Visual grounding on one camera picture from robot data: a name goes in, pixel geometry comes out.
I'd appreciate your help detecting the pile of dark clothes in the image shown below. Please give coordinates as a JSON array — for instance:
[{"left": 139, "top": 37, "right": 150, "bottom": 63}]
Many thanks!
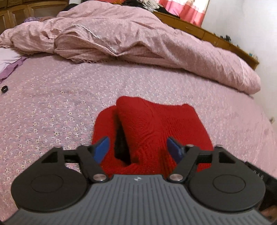
[{"left": 113, "top": 0, "right": 162, "bottom": 10}]

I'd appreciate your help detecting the red curtain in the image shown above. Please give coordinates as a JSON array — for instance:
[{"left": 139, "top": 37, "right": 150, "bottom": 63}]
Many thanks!
[{"left": 158, "top": 0, "right": 211, "bottom": 27}]

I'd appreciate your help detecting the pink floral bed sheet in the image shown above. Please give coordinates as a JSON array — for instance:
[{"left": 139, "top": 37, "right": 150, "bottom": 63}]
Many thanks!
[{"left": 0, "top": 53, "right": 277, "bottom": 214}]

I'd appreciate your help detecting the wooden bedside frame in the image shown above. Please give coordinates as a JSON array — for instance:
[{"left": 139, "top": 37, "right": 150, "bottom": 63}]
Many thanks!
[{"left": 153, "top": 11, "right": 260, "bottom": 70}]

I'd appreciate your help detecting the red knitted cardigan sweater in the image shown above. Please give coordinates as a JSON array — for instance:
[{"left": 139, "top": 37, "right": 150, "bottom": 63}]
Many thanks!
[{"left": 92, "top": 96, "right": 213, "bottom": 180}]

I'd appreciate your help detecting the white and purple pillow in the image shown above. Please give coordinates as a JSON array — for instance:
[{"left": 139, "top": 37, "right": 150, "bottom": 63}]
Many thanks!
[{"left": 0, "top": 48, "right": 28, "bottom": 84}]

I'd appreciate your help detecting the pink quilt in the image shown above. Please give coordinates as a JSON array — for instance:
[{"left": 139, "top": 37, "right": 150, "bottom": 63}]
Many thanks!
[{"left": 0, "top": 0, "right": 261, "bottom": 94}]

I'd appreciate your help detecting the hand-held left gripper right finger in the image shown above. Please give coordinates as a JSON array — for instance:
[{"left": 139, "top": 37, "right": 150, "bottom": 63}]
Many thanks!
[{"left": 167, "top": 137, "right": 237, "bottom": 183}]

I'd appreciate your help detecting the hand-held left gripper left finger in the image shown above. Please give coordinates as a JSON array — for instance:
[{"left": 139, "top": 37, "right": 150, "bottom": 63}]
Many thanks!
[{"left": 41, "top": 136, "right": 111, "bottom": 183}]

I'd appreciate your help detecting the wooden headboard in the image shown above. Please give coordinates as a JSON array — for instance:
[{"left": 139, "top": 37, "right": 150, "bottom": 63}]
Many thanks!
[{"left": 0, "top": 0, "right": 70, "bottom": 35}]

